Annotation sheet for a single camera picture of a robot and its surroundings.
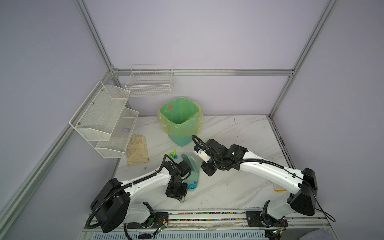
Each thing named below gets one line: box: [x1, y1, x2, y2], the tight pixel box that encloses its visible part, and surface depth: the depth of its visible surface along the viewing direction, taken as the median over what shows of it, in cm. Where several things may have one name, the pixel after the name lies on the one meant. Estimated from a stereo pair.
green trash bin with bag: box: [157, 97, 204, 147], surface depth 94 cm
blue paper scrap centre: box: [188, 181, 198, 189], surface depth 86 cm
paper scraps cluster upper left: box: [167, 149, 178, 160], surface depth 100 cm
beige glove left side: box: [126, 134, 149, 167], surface depth 103 cm
